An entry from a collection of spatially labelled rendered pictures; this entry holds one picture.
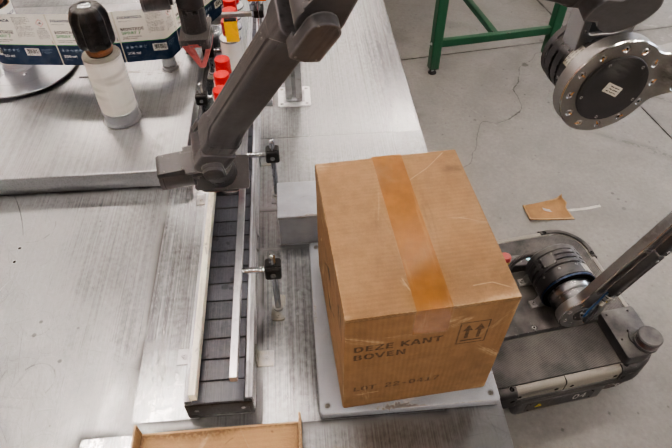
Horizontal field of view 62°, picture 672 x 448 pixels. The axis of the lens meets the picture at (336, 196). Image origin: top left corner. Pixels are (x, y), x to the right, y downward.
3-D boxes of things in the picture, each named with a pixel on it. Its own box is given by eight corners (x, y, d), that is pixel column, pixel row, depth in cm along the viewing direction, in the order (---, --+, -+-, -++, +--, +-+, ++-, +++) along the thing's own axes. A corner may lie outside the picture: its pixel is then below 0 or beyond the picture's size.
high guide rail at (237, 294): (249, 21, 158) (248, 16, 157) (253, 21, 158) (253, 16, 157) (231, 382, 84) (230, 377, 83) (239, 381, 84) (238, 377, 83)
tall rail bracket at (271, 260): (248, 303, 108) (237, 250, 96) (286, 300, 108) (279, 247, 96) (247, 318, 105) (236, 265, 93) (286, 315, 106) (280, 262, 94)
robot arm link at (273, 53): (355, 28, 60) (335, -52, 63) (307, 19, 57) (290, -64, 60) (225, 184, 94) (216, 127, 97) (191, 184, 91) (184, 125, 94)
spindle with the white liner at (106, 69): (108, 107, 142) (67, -5, 120) (144, 106, 143) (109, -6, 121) (101, 130, 136) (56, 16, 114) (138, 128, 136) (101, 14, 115)
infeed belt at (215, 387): (236, -30, 205) (235, -41, 203) (259, -31, 206) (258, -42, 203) (195, 414, 92) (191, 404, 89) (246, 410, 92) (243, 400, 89)
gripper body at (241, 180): (195, 158, 109) (189, 150, 101) (248, 156, 109) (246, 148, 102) (196, 191, 108) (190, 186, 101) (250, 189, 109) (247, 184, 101)
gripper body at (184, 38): (179, 48, 122) (172, 17, 117) (184, 25, 129) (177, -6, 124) (209, 47, 122) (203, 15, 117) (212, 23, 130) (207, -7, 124)
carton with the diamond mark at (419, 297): (318, 262, 112) (314, 162, 92) (435, 247, 114) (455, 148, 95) (343, 409, 91) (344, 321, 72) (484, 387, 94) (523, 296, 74)
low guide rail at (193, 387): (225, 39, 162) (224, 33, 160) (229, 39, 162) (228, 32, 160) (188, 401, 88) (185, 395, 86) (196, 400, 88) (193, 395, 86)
